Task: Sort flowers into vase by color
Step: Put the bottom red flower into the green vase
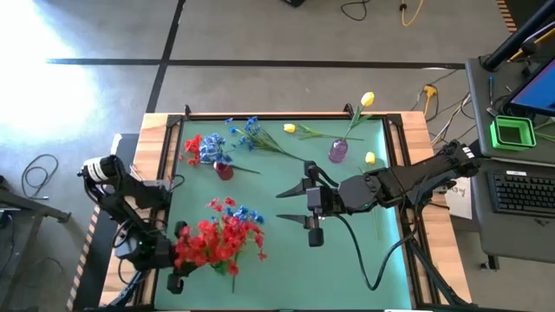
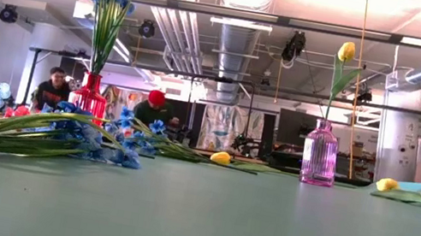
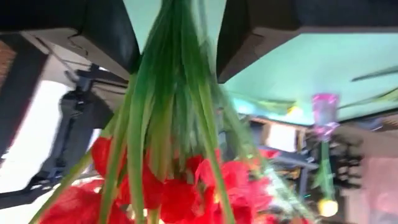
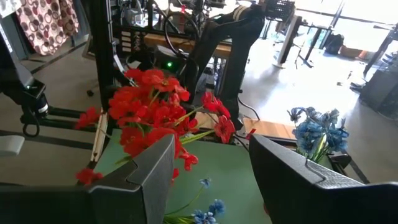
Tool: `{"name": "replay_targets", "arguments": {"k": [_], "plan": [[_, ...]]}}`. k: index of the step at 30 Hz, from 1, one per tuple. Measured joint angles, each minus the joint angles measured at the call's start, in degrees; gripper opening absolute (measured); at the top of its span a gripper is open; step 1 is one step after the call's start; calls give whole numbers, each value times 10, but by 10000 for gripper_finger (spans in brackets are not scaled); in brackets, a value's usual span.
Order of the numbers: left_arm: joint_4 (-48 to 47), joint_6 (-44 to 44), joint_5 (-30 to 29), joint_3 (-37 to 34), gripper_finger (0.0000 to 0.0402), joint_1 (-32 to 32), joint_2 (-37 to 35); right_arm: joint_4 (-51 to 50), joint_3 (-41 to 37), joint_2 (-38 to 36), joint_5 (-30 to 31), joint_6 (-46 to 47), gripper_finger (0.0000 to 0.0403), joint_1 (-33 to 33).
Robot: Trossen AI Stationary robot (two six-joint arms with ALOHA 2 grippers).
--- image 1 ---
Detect black vertical pole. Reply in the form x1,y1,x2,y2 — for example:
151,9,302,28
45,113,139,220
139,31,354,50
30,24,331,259
480,0,555,73

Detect yellow power plug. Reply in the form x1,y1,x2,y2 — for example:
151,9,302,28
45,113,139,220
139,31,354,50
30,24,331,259
422,84,438,116

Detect black aluminium table frame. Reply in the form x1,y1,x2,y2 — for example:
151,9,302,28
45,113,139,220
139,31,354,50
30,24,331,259
101,103,473,311

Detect green table mat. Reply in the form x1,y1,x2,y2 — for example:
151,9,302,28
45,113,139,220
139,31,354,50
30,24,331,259
153,119,413,311

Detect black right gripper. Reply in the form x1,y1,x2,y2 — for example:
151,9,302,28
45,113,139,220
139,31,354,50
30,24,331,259
276,159,343,249

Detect black metal stand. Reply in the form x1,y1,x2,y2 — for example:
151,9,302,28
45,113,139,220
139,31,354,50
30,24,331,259
0,172,73,312

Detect small blue flower bunch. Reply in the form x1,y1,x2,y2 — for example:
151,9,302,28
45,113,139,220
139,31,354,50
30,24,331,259
224,115,308,164
224,205,265,225

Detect black keyboard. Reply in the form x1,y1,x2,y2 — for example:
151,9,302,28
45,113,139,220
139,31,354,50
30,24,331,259
486,170,555,219

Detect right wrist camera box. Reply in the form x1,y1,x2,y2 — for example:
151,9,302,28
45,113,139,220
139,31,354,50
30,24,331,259
306,186,323,210

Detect pink ribbed glass vase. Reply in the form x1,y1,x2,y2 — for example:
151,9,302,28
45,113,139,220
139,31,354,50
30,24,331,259
328,137,349,165

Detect grey desk with keyboard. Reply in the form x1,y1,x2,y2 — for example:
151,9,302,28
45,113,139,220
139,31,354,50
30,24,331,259
467,158,555,264

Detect yellow cable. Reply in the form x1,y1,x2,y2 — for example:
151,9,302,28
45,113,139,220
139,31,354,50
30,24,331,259
398,0,425,28

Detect red ribbed glass vase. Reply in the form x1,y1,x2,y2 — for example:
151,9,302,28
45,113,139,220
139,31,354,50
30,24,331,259
212,160,235,182

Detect white paper sheet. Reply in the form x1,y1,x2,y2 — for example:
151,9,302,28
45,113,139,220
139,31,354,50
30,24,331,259
444,172,473,221

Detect large-petal blue flower bunch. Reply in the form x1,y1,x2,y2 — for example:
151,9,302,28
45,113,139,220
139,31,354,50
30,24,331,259
198,132,238,166

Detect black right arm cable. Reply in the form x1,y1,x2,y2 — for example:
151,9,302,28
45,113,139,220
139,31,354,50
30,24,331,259
303,159,424,292

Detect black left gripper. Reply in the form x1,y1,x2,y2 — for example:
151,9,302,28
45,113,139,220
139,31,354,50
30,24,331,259
166,221,206,296

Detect laptop with blue screen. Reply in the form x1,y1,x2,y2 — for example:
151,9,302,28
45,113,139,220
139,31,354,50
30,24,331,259
504,55,555,118

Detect green glass vase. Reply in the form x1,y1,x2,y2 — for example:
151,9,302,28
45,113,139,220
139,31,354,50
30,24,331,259
212,259,235,276

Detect yellow tulip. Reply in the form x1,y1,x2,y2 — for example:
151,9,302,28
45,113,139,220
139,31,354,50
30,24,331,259
357,151,382,242
283,122,365,142
340,90,376,144

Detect green plastic tray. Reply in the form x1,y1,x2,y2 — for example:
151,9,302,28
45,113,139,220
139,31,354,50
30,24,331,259
489,114,538,153

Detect grey desk with pole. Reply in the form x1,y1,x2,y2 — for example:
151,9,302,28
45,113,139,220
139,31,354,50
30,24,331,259
465,55,555,165

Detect red flower bunch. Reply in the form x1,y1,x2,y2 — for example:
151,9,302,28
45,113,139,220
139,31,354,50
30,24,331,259
207,197,268,295
172,218,231,272
180,133,261,176

